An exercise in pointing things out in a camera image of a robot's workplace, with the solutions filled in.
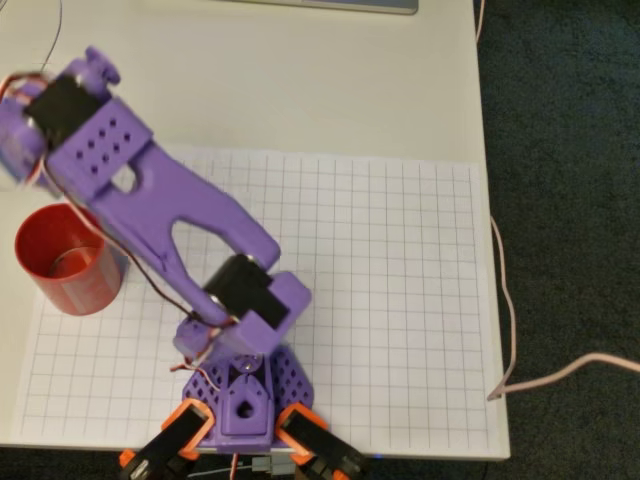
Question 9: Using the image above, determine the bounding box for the red cup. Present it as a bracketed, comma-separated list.
[14, 202, 124, 317]

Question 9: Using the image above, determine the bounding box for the black orange table clamp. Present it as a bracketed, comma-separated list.
[118, 397, 217, 480]
[276, 402, 374, 480]

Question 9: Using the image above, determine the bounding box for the silver laptop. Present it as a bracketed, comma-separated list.
[209, 0, 419, 16]

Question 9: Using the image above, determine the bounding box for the white grid paper sheet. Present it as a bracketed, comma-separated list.
[10, 144, 501, 450]

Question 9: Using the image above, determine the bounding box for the thin grey cable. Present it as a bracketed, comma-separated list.
[39, 0, 65, 74]

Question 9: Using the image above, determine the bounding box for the red white black servo cable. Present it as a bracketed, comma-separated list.
[0, 71, 242, 389]

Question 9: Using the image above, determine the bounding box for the pink cable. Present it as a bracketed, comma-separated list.
[473, 0, 640, 402]

